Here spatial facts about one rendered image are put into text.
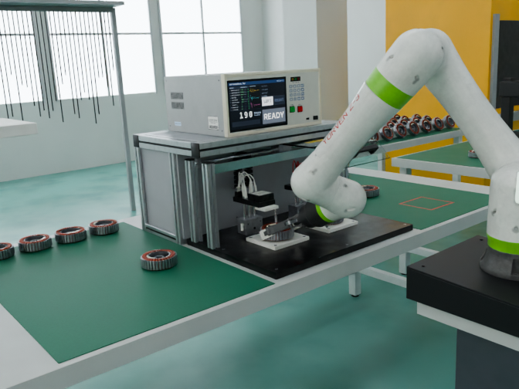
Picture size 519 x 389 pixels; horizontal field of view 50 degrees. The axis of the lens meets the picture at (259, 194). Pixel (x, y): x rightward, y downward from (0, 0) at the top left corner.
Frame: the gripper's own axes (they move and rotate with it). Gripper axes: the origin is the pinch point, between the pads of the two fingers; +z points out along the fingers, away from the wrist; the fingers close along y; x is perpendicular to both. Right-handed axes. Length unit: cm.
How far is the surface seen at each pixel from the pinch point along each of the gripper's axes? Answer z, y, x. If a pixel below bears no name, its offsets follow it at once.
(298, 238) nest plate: -4.8, -3.2, 4.9
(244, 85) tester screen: -9.8, 0.4, -48.3
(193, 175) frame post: 8.6, 18.8, -26.1
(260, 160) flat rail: -1.5, -2.1, -24.4
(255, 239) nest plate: 4.2, 6.9, 0.4
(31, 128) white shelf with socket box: 19, 62, -53
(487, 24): 75, -347, -125
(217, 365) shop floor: 92, -12, 44
